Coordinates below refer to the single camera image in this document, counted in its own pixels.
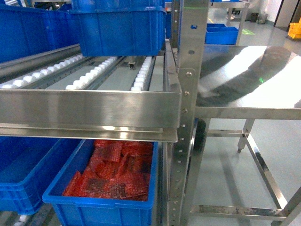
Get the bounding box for yellow mop bucket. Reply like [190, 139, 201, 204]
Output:
[288, 23, 301, 39]

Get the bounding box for empty blue bin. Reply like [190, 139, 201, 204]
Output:
[0, 137, 81, 215]

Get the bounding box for blue bin on side table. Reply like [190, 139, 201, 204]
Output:
[205, 24, 238, 45]

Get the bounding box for blue bin on upper shelf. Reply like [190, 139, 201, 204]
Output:
[70, 7, 166, 57]

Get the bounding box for steel side table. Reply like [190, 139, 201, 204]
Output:
[190, 45, 301, 226]

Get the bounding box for steel flow rack shelf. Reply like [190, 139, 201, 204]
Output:
[0, 0, 212, 226]

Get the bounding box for red bubble wrap bags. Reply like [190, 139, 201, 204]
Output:
[63, 139, 153, 202]

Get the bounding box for blue bin with red bags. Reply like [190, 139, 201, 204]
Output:
[42, 139, 158, 226]

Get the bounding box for large blue bin upper left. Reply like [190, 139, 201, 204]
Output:
[0, 4, 79, 63]

